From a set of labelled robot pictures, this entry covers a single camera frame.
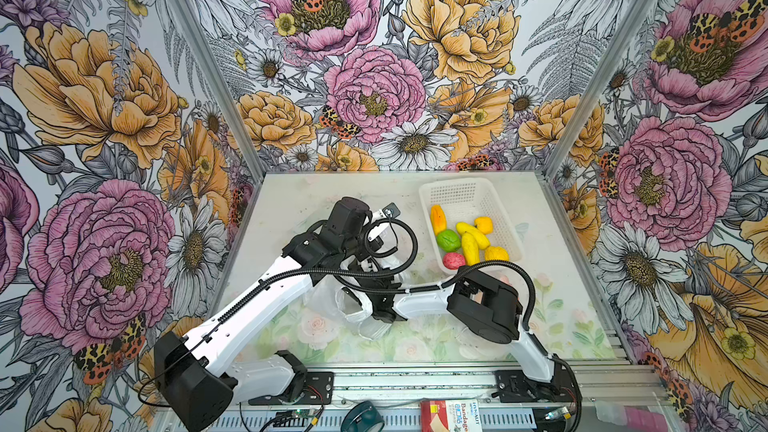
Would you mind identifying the translucent white plastic bag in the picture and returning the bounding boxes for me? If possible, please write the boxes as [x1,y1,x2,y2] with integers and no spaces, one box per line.
[302,252,412,341]

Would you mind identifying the orange toy fruit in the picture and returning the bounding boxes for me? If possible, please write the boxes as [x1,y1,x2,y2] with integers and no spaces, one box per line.
[429,204,447,236]

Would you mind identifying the green toy fruit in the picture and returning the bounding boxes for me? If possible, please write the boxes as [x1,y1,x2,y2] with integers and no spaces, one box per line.
[436,229,461,253]

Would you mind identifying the pink toy fruit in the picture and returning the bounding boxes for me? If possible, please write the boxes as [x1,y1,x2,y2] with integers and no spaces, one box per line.
[442,252,467,270]

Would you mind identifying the yellow toy banana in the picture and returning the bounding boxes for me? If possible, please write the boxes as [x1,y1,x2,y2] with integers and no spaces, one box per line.
[456,222,490,250]
[461,233,480,266]

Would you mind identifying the small yellow toy fruit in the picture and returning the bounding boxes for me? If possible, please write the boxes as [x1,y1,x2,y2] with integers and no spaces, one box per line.
[474,216,494,235]

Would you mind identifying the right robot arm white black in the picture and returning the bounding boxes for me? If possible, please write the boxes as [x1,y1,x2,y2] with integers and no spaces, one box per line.
[357,261,582,403]

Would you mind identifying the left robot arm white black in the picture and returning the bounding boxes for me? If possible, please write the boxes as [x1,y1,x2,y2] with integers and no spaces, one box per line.
[153,197,400,431]

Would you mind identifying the white plastic mesh basket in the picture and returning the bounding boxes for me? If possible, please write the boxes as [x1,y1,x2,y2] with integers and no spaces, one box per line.
[419,177,524,275]

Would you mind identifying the teal tape roll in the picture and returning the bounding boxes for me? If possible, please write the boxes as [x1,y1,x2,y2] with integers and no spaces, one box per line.
[340,401,385,432]

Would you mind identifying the red bandage box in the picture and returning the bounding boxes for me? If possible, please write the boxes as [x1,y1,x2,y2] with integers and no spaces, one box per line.
[420,399,482,432]

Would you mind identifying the pink item in clear box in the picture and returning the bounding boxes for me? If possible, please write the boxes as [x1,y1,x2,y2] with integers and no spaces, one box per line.
[594,401,669,432]

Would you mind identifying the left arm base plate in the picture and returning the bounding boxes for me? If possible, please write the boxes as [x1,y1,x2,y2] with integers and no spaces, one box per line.
[247,371,335,406]

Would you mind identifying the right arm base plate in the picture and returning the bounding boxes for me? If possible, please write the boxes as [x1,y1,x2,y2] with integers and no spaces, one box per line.
[492,368,580,403]

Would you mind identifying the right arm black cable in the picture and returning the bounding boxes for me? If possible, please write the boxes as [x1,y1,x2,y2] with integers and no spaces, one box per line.
[341,259,583,432]

